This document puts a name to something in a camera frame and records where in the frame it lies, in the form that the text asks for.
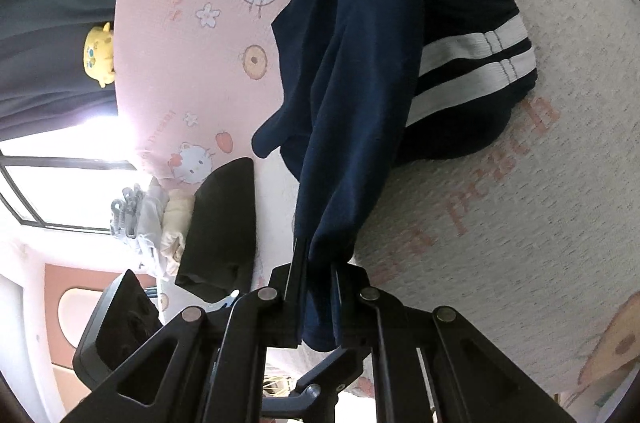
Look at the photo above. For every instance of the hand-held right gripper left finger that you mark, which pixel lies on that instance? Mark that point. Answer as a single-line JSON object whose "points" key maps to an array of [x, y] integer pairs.
{"points": [[298, 273]]}

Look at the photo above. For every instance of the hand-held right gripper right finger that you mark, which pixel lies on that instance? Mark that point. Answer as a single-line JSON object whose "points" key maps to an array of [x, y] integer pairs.
{"points": [[345, 288]]}

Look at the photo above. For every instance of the navy shorts with white stripes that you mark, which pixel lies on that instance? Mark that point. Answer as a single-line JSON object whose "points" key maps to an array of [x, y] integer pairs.
{"points": [[350, 103]]}

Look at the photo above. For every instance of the pile of pale folded clothes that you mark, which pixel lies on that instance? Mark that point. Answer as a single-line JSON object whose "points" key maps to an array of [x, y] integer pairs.
{"points": [[150, 218]]}

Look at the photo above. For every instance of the pink panel with white oval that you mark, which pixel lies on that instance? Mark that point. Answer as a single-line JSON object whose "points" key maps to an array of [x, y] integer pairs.
{"points": [[55, 283]]}

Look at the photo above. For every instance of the black folded cloth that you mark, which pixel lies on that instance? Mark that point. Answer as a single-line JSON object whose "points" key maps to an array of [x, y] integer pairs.
{"points": [[220, 223]]}

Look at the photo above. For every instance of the pink cat printed blanket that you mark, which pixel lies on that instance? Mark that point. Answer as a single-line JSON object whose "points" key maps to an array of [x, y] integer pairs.
{"points": [[450, 228]]}

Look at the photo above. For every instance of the window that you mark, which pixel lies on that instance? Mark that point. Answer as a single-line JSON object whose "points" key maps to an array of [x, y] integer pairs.
{"points": [[50, 193]]}

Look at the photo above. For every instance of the yellow plush toy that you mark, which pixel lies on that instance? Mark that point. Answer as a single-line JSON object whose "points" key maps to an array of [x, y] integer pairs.
{"points": [[97, 53]]}

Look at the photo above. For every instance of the dark curtain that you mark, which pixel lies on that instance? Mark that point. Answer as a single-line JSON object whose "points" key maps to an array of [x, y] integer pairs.
{"points": [[50, 53]]}

